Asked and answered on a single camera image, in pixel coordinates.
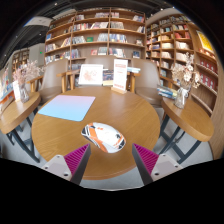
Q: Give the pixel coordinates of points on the white hanging ceiling sign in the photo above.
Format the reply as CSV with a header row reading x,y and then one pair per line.
x,y
38,21

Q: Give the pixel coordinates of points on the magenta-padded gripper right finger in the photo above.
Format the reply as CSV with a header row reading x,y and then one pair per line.
x,y
147,159

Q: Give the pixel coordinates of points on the white card with red drawing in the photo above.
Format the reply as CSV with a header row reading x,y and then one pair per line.
x,y
90,74

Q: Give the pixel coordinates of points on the distant wooden bookshelf unit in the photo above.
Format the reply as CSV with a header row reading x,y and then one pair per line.
x,y
20,58

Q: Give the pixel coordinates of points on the teal book stack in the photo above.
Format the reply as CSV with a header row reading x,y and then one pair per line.
x,y
134,69

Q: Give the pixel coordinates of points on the low colourful book display stand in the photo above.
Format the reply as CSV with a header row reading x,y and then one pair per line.
x,y
5,86

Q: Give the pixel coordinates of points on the blue pink gradient mouse pad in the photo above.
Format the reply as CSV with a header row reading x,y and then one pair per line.
x,y
66,107

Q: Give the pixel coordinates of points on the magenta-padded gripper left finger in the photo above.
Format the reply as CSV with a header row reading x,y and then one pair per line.
x,y
76,159

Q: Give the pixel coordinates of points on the white red sign wooden base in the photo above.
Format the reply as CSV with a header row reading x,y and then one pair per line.
x,y
120,73

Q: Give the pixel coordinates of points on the glass vase with dried flowers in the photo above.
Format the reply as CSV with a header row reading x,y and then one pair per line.
x,y
182,95
24,90

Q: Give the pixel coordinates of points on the tall wooden bookshelf with poster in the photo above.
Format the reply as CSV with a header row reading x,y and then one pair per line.
x,y
180,46

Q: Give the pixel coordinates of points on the wide wooden bookshelf unit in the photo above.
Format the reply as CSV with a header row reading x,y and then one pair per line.
x,y
95,33

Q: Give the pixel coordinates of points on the white orange patterned computer mouse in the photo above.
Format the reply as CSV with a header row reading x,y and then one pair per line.
x,y
103,136

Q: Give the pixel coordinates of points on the small white table card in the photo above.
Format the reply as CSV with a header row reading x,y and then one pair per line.
x,y
16,90

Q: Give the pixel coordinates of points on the dark cover book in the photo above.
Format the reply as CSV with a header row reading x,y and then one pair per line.
x,y
108,76

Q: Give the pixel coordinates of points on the oval wooden side table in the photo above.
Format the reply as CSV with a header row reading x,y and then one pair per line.
x,y
16,113
190,116

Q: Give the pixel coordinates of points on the stack of colourful books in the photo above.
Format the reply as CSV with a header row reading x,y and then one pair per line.
x,y
166,92

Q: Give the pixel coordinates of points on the brown leather armchair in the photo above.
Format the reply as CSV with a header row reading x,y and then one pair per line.
x,y
53,78
96,59
148,80

